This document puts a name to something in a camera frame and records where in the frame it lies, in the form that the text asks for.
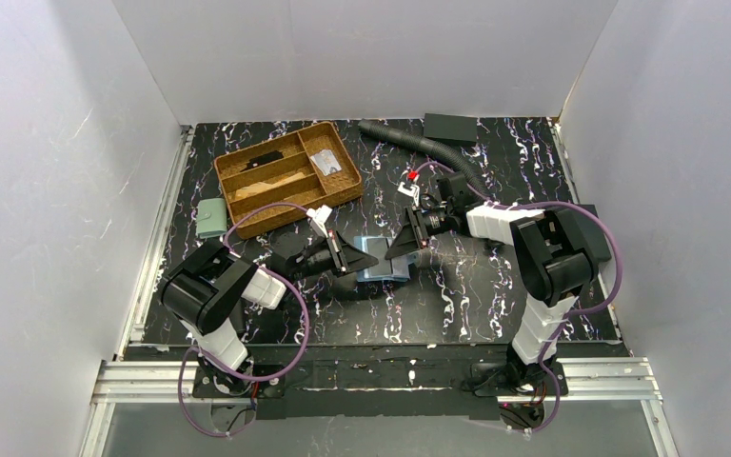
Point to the woven wicker organizer tray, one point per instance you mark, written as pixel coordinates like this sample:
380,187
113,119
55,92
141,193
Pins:
308,167

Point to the black item in tray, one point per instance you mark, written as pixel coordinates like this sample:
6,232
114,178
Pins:
263,159

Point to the light blue card holder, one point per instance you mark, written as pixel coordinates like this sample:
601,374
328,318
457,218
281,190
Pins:
392,270

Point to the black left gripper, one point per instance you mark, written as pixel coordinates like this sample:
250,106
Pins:
338,255

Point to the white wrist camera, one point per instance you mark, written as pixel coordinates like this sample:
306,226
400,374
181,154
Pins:
410,188
317,219

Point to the white card in tray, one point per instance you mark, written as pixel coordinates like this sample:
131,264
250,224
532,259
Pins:
326,162

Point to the black box right side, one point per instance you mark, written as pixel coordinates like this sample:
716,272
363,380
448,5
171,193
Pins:
593,235

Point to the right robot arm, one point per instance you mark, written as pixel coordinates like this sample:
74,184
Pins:
558,246

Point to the black flat box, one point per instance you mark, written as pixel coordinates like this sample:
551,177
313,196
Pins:
451,129

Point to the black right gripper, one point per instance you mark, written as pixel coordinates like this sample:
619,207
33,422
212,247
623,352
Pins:
413,228

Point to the wooden utensil in tray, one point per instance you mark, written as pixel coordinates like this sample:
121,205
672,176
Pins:
256,188

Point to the green small wallet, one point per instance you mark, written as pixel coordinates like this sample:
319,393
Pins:
211,218

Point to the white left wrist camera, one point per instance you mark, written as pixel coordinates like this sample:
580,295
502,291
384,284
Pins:
317,219

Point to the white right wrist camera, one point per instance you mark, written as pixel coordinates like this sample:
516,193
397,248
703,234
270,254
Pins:
410,188

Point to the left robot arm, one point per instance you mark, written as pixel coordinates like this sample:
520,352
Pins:
204,290

